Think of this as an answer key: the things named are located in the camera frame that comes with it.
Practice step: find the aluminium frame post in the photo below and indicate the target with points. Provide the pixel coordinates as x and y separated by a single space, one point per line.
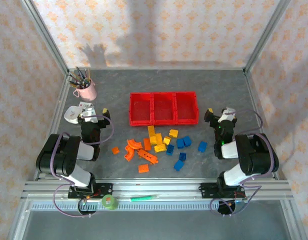
265 37
19 220
292 220
49 40

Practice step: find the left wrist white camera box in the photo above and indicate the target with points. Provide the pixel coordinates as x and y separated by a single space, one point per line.
90 117

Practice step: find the orange long lego plate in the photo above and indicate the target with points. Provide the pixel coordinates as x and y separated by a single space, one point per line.
148 156

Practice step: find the coloured pencil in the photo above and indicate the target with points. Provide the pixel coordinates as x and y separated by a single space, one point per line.
75 85
79 73
89 74
86 75
74 78

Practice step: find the blue lego brick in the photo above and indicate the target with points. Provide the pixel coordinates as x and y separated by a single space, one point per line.
182 156
179 165
180 143
187 140
170 149
202 146

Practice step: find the small white card box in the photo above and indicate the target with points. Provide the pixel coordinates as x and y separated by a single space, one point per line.
84 105

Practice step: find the orange patterned backdrop cloth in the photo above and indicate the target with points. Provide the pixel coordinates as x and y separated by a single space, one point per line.
294 100
156 30
14 87

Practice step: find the small orange lego brick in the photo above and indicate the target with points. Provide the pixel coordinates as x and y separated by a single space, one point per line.
115 150

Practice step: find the white round dish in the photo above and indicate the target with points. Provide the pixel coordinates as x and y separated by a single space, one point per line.
71 115

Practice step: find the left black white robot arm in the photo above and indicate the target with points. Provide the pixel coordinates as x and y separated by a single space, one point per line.
56 155

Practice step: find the green plastic pen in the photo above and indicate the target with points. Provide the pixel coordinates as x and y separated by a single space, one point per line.
144 198

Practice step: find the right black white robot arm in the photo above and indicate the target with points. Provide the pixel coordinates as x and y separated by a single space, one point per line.
259 155

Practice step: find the orange curved lego arch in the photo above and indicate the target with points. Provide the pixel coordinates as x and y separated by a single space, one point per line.
129 154
134 143

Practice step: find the green tape roll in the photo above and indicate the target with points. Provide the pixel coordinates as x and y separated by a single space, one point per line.
109 202

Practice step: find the yellow lego brick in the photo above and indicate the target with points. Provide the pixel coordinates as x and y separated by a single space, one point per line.
160 148
173 133
153 140
167 140
159 138
151 130

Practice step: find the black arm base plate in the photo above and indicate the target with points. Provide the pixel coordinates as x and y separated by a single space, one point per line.
104 190
206 191

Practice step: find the wide aluminium frame rail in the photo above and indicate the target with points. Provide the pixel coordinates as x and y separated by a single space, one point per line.
169 187

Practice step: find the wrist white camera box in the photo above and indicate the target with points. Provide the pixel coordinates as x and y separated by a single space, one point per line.
90 117
226 116

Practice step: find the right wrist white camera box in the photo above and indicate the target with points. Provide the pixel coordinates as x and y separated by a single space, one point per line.
226 116

